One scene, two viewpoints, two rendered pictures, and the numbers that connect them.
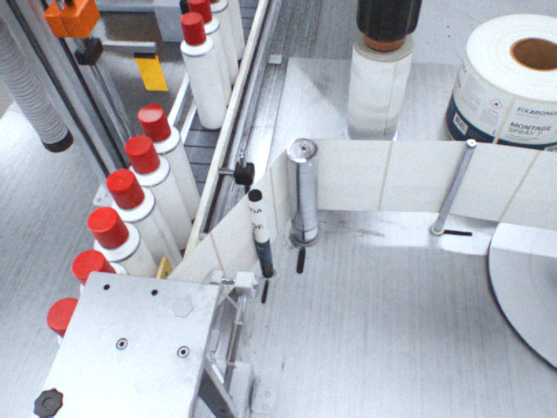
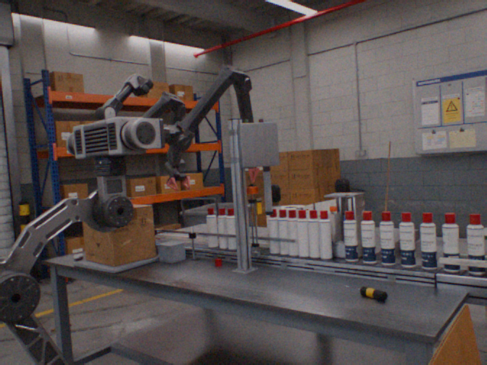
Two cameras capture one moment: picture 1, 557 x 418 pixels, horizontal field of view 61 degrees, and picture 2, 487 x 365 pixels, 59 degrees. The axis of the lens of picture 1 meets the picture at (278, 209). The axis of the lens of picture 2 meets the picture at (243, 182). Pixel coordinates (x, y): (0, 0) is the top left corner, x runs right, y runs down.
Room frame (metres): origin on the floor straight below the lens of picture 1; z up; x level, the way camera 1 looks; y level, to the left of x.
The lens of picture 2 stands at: (-0.28, 1.96, 1.32)
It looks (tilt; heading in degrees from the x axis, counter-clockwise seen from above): 3 degrees down; 295
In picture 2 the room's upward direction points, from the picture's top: 4 degrees counter-clockwise
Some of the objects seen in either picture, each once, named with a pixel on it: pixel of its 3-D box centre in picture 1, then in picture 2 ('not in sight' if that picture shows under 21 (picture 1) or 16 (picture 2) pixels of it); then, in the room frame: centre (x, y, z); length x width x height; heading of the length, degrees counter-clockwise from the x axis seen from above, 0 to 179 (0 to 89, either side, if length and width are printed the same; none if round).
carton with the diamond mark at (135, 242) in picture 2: not in sight; (118, 232); (1.27, 0.25, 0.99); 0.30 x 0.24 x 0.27; 161
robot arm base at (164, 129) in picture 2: not in sight; (162, 134); (0.79, 0.47, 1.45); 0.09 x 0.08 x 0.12; 162
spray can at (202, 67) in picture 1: (204, 75); not in sight; (0.63, 0.10, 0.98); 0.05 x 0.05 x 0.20
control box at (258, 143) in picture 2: not in sight; (256, 145); (0.47, 0.23, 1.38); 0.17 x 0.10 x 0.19; 42
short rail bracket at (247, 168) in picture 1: (245, 178); not in sight; (0.48, 0.05, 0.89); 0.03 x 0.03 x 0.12; 77
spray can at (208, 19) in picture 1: (210, 55); (232, 229); (0.69, 0.09, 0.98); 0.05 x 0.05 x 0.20
